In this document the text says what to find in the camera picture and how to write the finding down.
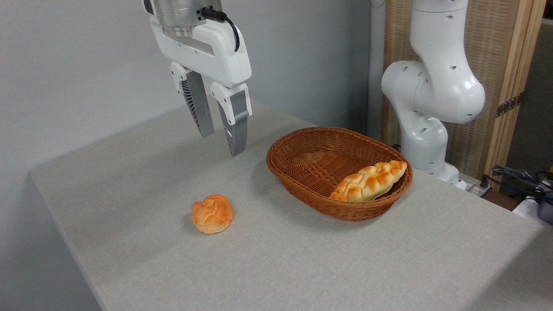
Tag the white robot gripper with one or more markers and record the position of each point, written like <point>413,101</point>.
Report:
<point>216,54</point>

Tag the long braided bread loaf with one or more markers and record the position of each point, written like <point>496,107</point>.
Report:
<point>369,183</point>

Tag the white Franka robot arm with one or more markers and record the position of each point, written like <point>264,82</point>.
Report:
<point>436,86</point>

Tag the round orange bread bun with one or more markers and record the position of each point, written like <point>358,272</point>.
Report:
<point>211,214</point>

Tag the brown woven wicker basket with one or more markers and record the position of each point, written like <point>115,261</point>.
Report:
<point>302,172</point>

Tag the wooden woven folding screen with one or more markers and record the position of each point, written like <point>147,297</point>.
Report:
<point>492,52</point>

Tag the brass screen hinge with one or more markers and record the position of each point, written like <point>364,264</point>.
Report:
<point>509,105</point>

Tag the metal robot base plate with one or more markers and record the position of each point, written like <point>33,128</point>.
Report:
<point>474,187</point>

